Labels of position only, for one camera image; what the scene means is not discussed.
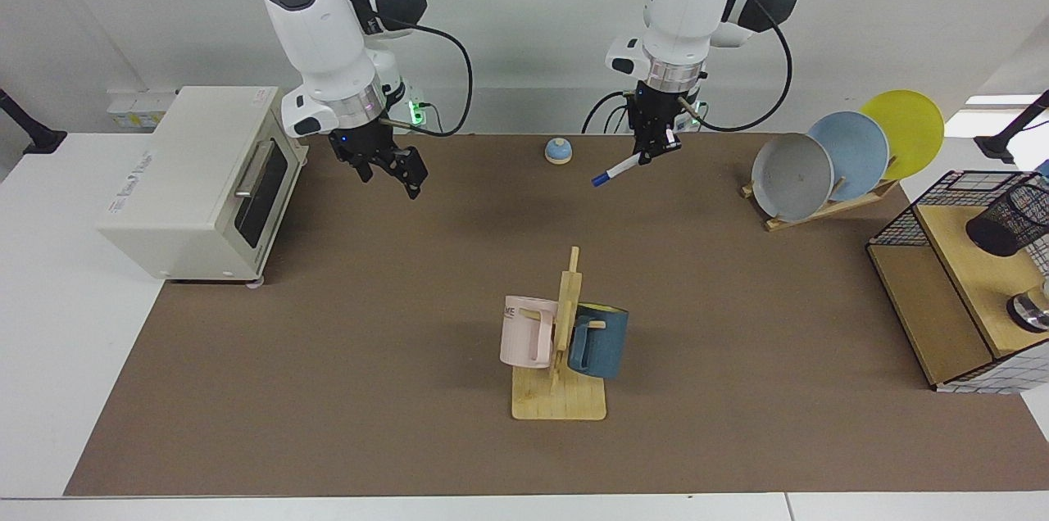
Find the blue and white marker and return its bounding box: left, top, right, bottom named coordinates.
left=592, top=151, right=648, bottom=188

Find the black mesh pen holder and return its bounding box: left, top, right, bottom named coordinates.
left=965, top=181, right=1049, bottom=258

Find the grey plate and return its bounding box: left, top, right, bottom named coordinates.
left=751, top=133, right=835, bottom=223

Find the pale toaster oven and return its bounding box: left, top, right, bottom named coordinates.
left=94, top=85, right=311, bottom=286

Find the dark teal cup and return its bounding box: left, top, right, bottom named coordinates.
left=567, top=302, right=629, bottom=379

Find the wooden plate rack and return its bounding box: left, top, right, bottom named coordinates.
left=740, top=177, right=901, bottom=233

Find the pink cup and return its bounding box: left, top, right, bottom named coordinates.
left=500, top=295, right=560, bottom=369

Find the light blue plate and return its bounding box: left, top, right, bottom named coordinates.
left=807, top=111, right=890, bottom=202

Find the brown table cloth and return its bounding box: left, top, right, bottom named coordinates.
left=64, top=132, right=1049, bottom=497

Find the yellow plate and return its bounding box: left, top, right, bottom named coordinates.
left=859, top=89, right=945, bottom=182

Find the wooden cup stand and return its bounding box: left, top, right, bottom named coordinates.
left=511, top=247, right=608, bottom=422

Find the black metal stand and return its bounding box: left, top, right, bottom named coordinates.
left=974, top=91, right=1049, bottom=164
left=0, top=89, right=68, bottom=155

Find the shiny silver metal lid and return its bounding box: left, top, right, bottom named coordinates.
left=1006, top=279, right=1049, bottom=333

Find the black arm base cable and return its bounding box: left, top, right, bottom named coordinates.
left=582, top=89, right=648, bottom=134

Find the wire basket with wooden floor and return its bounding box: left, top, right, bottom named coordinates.
left=866, top=170, right=1049, bottom=395

